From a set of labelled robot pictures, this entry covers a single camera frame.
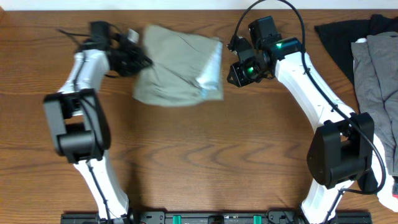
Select grey-green cotton shorts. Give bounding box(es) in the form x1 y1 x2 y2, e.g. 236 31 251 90
133 25 224 107

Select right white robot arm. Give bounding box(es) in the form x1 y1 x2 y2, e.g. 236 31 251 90
228 35 383 223

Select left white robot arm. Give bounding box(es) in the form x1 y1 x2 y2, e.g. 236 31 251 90
44 40 152 223

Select black garment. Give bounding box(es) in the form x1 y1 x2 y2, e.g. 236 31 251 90
315 14 397 83

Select dark grey garment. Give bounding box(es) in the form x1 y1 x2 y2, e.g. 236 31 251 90
351 32 397 176

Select white patterned cloth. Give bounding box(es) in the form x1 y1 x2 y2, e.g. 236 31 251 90
371 135 398 213

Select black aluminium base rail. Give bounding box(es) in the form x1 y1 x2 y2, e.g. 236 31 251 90
60 209 373 224

